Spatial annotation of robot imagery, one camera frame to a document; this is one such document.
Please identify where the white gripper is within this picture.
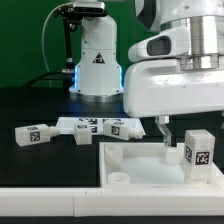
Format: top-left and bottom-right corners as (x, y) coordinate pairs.
(123, 58), (224, 147)

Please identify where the white square tabletop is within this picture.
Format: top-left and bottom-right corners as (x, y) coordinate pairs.
(99, 142), (224, 188)

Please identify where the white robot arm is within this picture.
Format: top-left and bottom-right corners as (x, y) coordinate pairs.
(123, 0), (224, 118)

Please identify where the white front fence bar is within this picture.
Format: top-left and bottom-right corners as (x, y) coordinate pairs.
(0, 187), (224, 217)

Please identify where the white marker sheet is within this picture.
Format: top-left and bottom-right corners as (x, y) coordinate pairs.
(56, 117), (144, 135)

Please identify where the grey cable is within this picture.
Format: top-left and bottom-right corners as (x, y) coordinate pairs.
(41, 2), (70, 73)

